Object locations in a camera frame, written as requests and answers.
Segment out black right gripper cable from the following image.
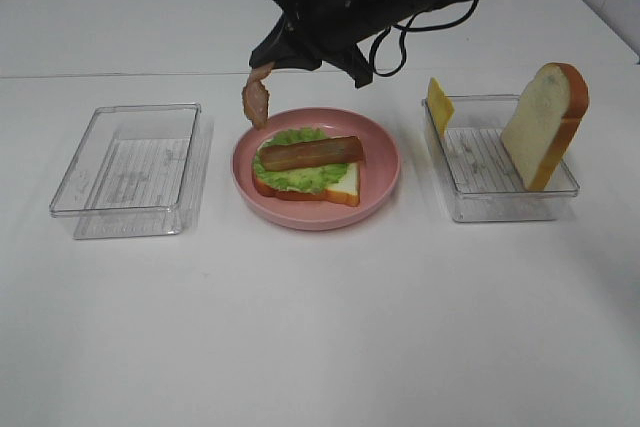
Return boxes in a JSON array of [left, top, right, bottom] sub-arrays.
[[367, 0, 482, 77]]

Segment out yellow cheese slice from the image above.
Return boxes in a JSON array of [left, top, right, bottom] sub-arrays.
[[427, 77, 455, 138]]

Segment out pink round plate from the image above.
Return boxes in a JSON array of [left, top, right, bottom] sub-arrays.
[[231, 107, 401, 231]]

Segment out dark brown bacon strip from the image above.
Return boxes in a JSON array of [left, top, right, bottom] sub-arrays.
[[258, 136, 365, 171]]

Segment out pink bacon strip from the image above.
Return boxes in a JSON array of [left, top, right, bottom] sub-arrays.
[[241, 62, 274, 129]]

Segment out bread slice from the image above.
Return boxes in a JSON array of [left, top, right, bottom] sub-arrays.
[[252, 162, 360, 207], [501, 62, 590, 191]]

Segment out clear right plastic tray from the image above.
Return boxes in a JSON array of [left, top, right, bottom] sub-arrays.
[[422, 94, 580, 223]]

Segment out clear left plastic tray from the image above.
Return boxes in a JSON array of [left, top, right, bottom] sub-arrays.
[[49, 103, 210, 240]]

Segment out clear plastic tray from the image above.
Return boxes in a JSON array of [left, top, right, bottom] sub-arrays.
[[49, 103, 210, 240], [422, 94, 580, 223]]

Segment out green lettuce leaf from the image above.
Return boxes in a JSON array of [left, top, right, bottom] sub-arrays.
[[252, 127, 358, 194]]

